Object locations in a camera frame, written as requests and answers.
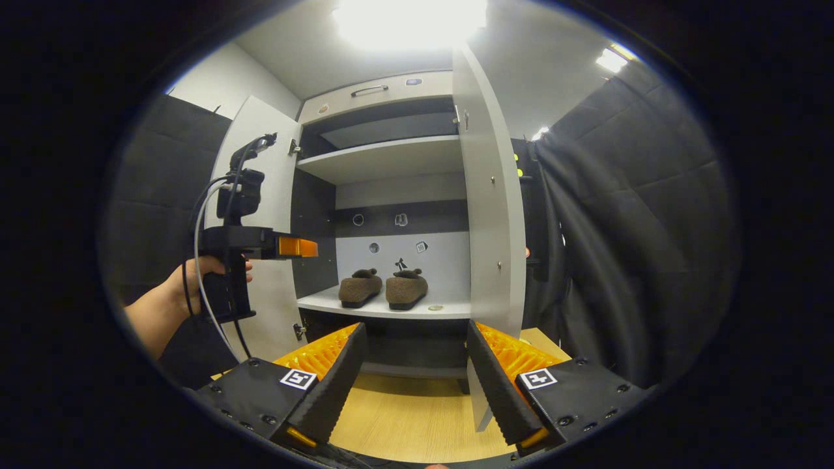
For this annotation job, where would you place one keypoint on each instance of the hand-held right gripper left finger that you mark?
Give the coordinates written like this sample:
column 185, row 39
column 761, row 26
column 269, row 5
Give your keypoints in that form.
column 335, row 384

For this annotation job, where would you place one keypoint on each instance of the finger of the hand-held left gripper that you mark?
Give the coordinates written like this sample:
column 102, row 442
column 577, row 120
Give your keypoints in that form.
column 296, row 247

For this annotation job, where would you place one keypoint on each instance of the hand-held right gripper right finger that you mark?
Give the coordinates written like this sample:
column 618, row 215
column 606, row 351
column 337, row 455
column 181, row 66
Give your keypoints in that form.
column 498, row 384

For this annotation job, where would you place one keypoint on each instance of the grey cabinet door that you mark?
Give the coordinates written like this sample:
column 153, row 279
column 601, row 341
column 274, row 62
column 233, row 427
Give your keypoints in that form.
column 273, row 195
column 492, row 215

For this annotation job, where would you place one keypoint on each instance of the brown fuzzy shoe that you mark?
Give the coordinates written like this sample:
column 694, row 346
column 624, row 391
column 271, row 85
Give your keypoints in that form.
column 407, row 290
column 360, row 288

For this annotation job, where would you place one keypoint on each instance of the grey shoe cabinet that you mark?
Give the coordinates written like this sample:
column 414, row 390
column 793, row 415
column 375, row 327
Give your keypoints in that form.
column 384, row 159

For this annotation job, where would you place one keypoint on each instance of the black backdrop cloth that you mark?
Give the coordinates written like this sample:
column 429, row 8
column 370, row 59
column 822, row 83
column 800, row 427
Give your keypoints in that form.
column 529, row 215

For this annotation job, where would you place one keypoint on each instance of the large ceiling light panel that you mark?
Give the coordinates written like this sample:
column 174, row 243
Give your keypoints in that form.
column 410, row 23

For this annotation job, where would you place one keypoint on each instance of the small ceiling light panel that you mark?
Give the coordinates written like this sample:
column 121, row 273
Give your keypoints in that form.
column 540, row 133
column 614, row 58

